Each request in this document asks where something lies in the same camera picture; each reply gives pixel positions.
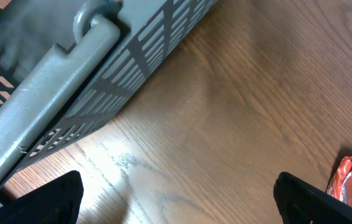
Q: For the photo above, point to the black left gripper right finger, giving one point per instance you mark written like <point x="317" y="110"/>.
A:
<point x="300" y="202"/>

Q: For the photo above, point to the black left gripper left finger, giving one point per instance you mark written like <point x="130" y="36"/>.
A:
<point x="57" y="202"/>

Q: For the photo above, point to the orange snack bar wrapper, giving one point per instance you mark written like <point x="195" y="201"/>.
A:
<point x="340" y="186"/>

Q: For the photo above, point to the grey plastic mesh basket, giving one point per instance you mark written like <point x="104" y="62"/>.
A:
<point x="68" y="67"/>

